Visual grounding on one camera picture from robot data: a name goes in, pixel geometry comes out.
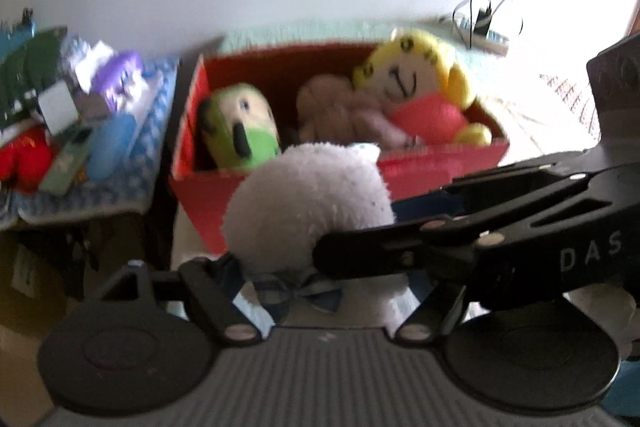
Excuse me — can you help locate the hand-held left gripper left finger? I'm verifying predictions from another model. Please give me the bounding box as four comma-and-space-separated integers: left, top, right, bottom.
89, 258, 272, 348

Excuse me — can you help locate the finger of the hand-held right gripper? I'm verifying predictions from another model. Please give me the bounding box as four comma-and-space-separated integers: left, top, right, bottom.
391, 150, 607, 224
313, 196, 567, 289

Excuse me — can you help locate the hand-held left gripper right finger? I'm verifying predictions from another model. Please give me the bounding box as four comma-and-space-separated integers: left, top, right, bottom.
394, 271, 482, 344

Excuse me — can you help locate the red cardboard box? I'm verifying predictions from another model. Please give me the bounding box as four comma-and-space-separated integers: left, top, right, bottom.
168, 43, 512, 259

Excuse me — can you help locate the white bunny plush toy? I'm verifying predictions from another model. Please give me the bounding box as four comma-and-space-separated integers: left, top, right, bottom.
222, 141, 422, 331

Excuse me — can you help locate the yellow tiger plush toy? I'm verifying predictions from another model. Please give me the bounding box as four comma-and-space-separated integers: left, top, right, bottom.
351, 28, 494, 148

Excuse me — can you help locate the pink plush toy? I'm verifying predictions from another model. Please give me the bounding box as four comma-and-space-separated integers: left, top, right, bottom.
295, 74, 422, 151

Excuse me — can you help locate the brown patterned blanket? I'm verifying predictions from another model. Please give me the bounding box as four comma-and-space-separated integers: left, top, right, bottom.
537, 69, 603, 140

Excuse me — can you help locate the white power strip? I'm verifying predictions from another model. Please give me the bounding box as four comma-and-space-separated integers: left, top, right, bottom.
457, 14, 512, 56

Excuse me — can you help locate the green plush toy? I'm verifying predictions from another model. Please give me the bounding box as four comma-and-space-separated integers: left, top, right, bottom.
196, 82, 283, 172

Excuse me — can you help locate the black charger adapter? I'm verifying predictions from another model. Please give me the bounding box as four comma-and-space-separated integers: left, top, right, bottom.
476, 3, 495, 36

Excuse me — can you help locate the light blue bottle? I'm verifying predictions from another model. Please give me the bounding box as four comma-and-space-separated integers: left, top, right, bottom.
86, 113, 137, 181

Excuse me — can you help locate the pale green packet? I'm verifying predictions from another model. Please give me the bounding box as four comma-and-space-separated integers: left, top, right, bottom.
39, 126, 95, 198

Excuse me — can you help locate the purple toy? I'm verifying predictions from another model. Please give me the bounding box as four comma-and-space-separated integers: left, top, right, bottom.
91, 51, 145, 114

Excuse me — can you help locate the red soft item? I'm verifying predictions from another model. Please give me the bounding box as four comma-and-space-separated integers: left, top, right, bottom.
0, 126, 55, 195

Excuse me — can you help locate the small white box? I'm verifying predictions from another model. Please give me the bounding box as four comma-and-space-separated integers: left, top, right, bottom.
36, 81, 77, 134

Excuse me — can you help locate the green box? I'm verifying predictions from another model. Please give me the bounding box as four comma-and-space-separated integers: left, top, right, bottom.
0, 26, 69, 130

